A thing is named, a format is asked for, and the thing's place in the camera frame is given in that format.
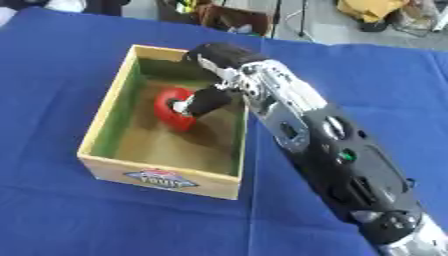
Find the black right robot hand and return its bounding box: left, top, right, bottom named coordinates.
left=169, top=42, right=272, bottom=118

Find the red ring-shaped toy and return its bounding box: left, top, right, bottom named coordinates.
left=152, top=87, right=200, bottom=133

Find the tan cardboard box green inside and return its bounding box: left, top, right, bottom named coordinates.
left=75, top=44, right=251, bottom=201

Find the brown bag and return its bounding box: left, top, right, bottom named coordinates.
left=155, top=0, right=273, bottom=36

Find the black tripod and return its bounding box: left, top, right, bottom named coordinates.
left=267, top=0, right=317, bottom=43

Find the yellow bag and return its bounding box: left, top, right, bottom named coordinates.
left=334, top=0, right=412, bottom=33

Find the person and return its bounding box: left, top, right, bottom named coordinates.
left=0, top=0, right=133, bottom=28

